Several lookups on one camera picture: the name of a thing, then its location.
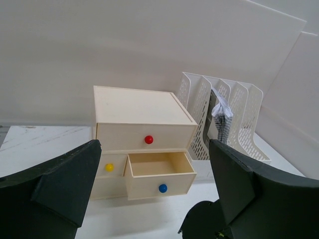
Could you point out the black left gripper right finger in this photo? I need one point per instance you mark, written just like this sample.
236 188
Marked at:
262 202

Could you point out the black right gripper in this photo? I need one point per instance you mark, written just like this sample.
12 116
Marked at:
205 220

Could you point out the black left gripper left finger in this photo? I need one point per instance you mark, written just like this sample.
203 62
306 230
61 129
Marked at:
49 200

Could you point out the grey setup guide booklet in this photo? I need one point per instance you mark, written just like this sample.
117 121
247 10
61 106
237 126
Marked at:
221 114

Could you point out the cream wooden drawer cabinet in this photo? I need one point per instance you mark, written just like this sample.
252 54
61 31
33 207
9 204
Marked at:
144 137

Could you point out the white plastic file organizer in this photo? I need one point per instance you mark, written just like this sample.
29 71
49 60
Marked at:
245 101

